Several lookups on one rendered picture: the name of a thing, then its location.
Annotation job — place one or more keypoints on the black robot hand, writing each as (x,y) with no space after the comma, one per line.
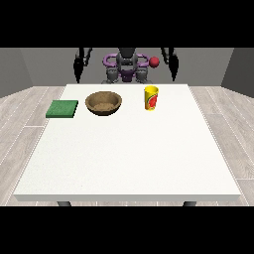
(173,64)
(78,66)

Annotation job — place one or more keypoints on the small red ball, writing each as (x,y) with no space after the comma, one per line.
(154,62)

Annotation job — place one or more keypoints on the yellow cup with melon print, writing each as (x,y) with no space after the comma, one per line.
(151,99)

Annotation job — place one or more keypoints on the brown wooden bowl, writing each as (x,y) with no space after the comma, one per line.
(103,103)

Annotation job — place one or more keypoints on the green square pad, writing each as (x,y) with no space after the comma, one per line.
(62,109)

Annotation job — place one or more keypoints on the grey robot trunk purple rings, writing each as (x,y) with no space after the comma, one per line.
(126,67)

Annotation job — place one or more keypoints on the dark table leg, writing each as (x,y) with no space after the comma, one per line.
(64,203)
(190,203)

